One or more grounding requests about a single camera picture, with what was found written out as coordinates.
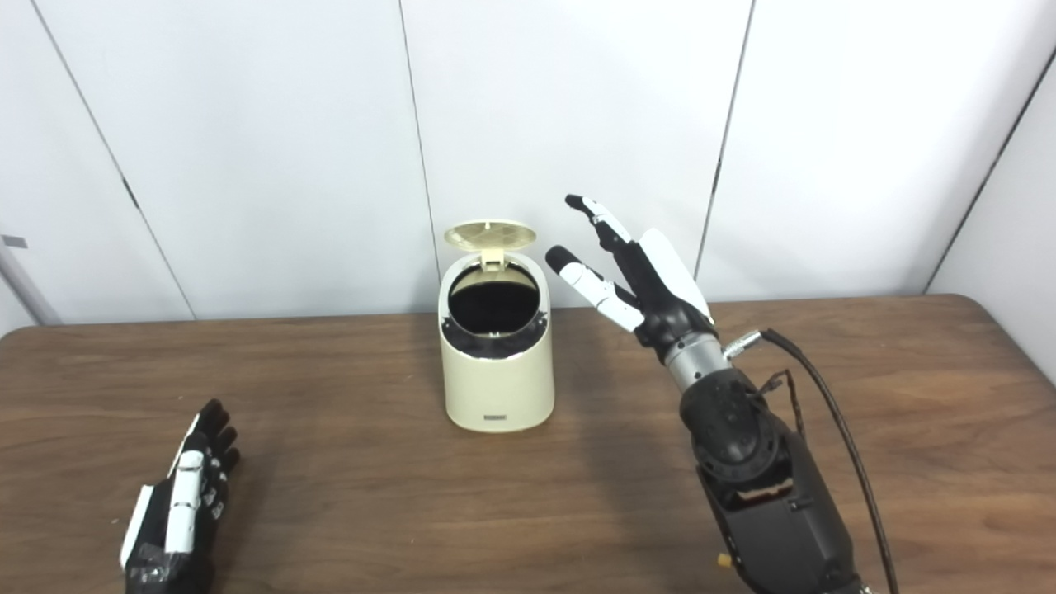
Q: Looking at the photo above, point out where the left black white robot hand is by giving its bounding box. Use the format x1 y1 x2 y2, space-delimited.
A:
120 399 242 594

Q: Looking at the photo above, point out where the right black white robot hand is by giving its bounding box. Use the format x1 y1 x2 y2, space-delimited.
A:
544 194 717 364

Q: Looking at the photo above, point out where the cream round bin lid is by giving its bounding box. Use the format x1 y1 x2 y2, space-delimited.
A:
445 219 538 271

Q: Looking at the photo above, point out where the black bin liner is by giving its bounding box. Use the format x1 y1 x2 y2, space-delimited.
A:
444 266 549 360

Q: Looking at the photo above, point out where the cream-colored round bin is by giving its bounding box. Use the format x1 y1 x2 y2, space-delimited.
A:
438 250 555 433

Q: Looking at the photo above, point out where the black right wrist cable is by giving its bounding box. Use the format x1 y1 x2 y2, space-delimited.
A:
724 328 900 594

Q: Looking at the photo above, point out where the grey wall post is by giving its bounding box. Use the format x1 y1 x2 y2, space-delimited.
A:
0 235 63 327

